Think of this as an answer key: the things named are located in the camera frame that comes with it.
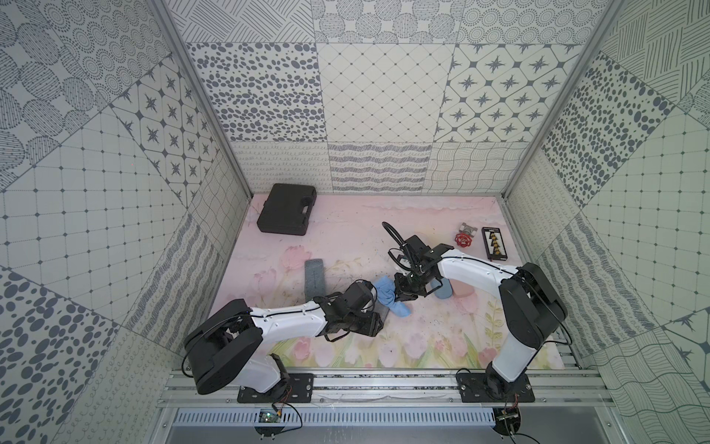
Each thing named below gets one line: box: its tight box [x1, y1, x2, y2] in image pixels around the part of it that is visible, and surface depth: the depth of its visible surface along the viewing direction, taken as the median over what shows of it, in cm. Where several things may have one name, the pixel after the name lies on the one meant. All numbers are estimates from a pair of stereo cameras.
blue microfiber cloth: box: [373, 274, 412, 319], surface depth 86 cm
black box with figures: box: [481, 226, 508, 262], surface depth 106 cm
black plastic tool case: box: [257, 183, 318, 236], surface depth 113 cm
